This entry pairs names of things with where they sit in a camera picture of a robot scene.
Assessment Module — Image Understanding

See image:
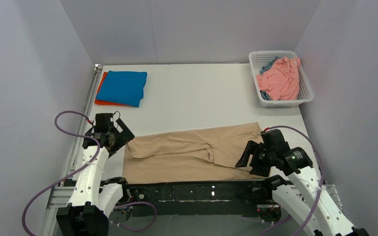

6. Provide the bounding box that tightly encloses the beige t shirt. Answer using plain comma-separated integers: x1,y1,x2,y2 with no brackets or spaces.
123,122,262,184

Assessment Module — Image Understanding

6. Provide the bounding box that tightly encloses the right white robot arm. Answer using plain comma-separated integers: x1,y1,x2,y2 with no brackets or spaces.
236,141,368,236

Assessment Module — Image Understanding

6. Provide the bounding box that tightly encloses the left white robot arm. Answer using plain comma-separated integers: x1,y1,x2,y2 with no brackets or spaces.
56,113,134,236

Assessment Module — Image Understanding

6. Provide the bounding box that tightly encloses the folded orange t shirt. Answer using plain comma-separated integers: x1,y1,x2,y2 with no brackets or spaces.
94,71,135,107

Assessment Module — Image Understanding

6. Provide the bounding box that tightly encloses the folded blue t shirt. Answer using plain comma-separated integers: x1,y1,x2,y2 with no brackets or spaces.
94,71,148,108

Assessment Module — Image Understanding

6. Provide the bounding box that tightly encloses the pink t shirt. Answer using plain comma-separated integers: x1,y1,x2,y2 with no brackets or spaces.
256,57,301,101

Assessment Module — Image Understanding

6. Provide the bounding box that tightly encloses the grey blue garment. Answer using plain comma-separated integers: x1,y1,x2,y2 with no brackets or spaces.
259,57,280,75

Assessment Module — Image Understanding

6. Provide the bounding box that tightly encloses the white plastic basket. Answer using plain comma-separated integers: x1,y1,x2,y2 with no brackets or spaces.
249,50,314,108

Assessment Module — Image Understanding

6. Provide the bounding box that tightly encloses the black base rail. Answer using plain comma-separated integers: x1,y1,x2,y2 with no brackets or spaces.
100,177,282,221

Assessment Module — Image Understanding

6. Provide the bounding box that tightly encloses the aluminium frame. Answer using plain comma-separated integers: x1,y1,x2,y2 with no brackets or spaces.
40,64,351,236

